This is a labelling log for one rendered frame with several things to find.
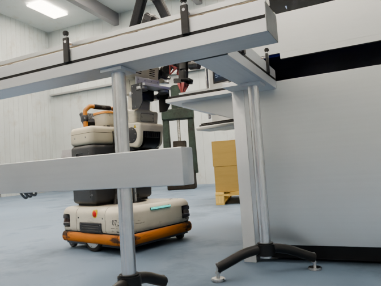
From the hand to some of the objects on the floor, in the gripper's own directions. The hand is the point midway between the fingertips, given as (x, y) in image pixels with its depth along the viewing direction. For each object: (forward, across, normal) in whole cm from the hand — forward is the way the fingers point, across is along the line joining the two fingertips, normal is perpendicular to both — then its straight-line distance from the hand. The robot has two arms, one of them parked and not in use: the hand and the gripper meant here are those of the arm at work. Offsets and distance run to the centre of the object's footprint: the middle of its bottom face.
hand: (182, 95), depth 221 cm
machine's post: (+87, -47, +9) cm, 99 cm away
